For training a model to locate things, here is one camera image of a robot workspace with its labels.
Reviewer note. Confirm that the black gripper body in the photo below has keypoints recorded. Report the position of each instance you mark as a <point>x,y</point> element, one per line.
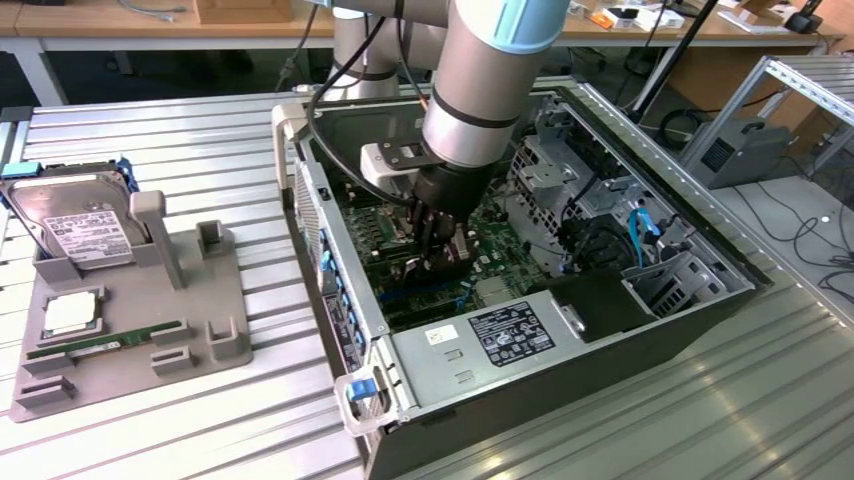
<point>450,190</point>

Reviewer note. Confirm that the Nvidia graphics card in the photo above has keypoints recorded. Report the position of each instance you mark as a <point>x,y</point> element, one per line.
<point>434,272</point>

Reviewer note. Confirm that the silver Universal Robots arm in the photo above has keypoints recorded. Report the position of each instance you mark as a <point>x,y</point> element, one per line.
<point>481,75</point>

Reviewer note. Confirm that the green motherboard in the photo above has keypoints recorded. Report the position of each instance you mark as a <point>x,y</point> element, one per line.
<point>507,245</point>

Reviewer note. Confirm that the silver chipset heatsink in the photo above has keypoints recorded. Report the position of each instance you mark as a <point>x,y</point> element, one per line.
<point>495,291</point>

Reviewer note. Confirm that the silver metal disk bay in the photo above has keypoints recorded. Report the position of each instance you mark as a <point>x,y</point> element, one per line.
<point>554,175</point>

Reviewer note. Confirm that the silver power supply unit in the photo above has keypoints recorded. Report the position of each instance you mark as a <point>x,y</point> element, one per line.
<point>467,360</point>

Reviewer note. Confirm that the blue case latch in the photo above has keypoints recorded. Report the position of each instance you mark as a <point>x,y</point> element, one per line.
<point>360,390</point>

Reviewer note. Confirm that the black open PC case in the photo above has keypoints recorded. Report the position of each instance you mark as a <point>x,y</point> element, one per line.
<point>601,360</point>

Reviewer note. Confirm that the wooden desk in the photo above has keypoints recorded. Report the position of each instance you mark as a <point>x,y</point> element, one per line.
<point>587,31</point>
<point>100,27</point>

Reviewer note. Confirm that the perforated metal disk bay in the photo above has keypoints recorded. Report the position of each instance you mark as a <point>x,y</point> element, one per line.
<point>674,295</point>

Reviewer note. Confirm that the orange small object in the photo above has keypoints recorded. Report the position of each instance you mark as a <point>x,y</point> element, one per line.
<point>601,18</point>

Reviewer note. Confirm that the black tripod pole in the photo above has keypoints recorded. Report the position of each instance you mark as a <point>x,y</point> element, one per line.
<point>674,55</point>

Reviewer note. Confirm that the brown cardboard box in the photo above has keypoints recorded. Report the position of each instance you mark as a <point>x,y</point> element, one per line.
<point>243,12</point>

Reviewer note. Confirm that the grey plastic parts rack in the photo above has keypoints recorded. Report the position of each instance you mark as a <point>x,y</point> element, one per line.
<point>134,320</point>

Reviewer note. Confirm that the silver hard disk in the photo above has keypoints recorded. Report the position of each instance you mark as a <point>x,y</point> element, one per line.
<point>80,225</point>

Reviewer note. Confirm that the green RAM stick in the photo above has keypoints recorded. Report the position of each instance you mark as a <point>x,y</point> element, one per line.
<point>107,342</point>

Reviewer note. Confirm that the silver CPU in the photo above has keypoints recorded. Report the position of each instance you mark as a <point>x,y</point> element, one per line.
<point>72,315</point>

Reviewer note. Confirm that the black desk device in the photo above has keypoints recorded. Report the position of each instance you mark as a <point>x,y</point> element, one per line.
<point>803,22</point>

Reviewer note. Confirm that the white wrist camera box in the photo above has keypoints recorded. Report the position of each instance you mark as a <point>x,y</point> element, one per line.
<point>383,172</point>

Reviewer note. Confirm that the aluminium profile frame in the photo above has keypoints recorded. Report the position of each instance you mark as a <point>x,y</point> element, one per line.
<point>741,95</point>

